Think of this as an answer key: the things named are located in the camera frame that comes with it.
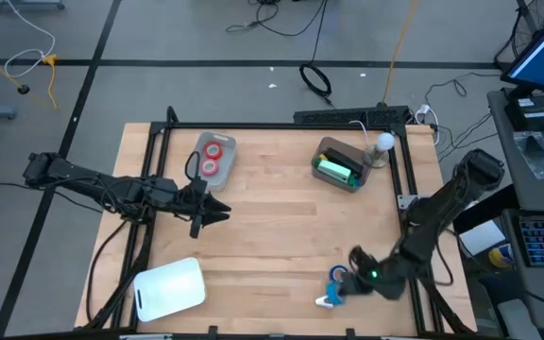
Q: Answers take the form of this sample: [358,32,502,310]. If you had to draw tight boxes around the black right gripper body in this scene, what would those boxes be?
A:
[348,245,411,301]

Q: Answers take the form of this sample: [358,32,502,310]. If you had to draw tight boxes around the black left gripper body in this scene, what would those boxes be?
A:
[175,177,208,239]

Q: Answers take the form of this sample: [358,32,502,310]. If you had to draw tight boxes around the blue staple remover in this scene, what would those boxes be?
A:
[324,280,348,307]

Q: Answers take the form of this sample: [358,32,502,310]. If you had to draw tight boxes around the red tape roll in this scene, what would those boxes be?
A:
[204,141,224,161]

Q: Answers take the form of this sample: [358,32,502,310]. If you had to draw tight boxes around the mint green stapler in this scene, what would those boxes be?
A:
[316,159,352,185]

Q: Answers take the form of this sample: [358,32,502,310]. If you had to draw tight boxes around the black stapler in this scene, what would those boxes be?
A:
[323,147,366,177]

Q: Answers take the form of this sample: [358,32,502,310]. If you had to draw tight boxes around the white plastic storage bin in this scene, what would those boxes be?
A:
[190,131,238,193]

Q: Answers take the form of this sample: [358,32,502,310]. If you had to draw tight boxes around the white plastic cutting board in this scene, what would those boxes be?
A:
[132,256,207,324]

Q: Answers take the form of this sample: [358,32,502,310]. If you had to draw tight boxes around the white paper sheet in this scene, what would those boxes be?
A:
[458,219,508,257]

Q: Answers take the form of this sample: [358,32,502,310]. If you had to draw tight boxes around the yellow and blue object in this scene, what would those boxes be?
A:
[487,244,514,271]

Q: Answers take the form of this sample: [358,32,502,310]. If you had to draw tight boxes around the grey translucent storage bin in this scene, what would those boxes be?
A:
[310,136,373,194]

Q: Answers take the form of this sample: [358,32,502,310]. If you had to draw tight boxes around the white bulb lamp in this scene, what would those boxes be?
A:
[364,131,396,170]

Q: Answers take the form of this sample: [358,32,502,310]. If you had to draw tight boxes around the black perforated power strip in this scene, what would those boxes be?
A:
[293,105,413,128]

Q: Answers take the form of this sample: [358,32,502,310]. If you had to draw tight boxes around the grey keyboard desk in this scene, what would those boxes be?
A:
[501,207,544,332]

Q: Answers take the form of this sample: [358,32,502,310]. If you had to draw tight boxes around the white power adapter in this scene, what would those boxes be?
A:
[415,103,439,146]

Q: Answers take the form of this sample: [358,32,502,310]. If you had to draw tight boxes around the clear plastic bag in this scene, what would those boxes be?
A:
[512,130,544,182]

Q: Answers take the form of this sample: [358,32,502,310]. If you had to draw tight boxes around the yellow rod with black tip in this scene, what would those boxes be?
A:
[0,40,31,95]

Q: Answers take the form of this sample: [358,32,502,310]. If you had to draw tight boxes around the black mini computer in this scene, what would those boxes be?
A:
[503,95,544,133]

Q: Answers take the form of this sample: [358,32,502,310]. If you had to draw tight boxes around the grey cart base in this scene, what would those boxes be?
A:
[0,0,66,12]

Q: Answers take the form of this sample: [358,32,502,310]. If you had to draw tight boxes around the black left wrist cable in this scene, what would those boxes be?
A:
[184,149,203,183]

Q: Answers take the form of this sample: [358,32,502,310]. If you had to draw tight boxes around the silver metal bracket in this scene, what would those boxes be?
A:
[397,194,418,212]

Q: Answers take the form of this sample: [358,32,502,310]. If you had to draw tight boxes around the black aluminium table frame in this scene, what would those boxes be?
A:
[82,106,479,340]

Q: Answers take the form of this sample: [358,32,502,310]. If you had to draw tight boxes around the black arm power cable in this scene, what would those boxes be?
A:
[85,217,134,327]

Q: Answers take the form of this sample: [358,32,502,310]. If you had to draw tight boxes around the thin black cable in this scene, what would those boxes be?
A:
[298,0,333,106]

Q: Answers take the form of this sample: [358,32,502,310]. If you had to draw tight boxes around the looped black floor cable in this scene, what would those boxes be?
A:
[226,0,329,38]

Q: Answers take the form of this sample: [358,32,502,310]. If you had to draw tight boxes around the short yellow cable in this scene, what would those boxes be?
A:
[40,53,60,111]

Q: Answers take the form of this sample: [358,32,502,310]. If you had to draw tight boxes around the white floor cable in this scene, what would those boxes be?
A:
[3,0,58,79]

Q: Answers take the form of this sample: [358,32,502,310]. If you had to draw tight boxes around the black wire fan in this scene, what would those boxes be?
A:
[494,0,544,72]

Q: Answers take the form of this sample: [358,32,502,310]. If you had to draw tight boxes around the thick yellow cable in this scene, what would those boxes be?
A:
[381,0,419,108]

